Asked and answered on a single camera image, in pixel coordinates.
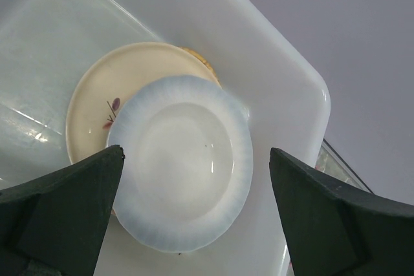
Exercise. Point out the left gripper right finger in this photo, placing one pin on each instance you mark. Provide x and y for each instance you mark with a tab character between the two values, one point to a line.
333	228

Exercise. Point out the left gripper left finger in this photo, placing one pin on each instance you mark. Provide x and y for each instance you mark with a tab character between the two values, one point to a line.
57	222

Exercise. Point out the white plate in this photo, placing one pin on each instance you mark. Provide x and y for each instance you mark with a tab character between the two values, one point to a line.
188	163

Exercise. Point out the cream and pink round plate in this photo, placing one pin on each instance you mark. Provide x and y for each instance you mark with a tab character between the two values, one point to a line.
108	84

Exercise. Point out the orange woven-pattern square plate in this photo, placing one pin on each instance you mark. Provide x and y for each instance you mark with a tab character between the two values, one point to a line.
207	72

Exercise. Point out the translucent white plastic bin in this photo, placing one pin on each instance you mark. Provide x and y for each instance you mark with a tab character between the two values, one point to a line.
46	47

